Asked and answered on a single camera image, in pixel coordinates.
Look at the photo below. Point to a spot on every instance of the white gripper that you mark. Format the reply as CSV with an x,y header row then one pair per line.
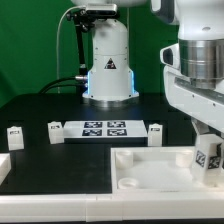
x,y
206,107

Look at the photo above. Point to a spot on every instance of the white square tabletop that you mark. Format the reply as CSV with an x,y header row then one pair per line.
x,y
156,169

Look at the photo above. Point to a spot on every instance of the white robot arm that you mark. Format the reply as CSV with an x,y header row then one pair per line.
x,y
193,67

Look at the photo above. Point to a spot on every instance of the white base tag plate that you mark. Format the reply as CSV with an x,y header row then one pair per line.
x,y
105,129

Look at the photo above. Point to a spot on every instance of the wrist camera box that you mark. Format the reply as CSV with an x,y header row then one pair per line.
x,y
170,56

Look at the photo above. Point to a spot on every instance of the white front obstacle wall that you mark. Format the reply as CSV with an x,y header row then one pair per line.
x,y
112,207

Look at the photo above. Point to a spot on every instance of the white obstacle wall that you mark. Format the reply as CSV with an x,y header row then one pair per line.
x,y
5,166
112,207

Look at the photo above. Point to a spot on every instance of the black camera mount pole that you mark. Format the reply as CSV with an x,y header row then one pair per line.
x,y
83,20

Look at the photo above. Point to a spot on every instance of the white left obstacle wall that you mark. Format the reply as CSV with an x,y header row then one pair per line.
x,y
5,166

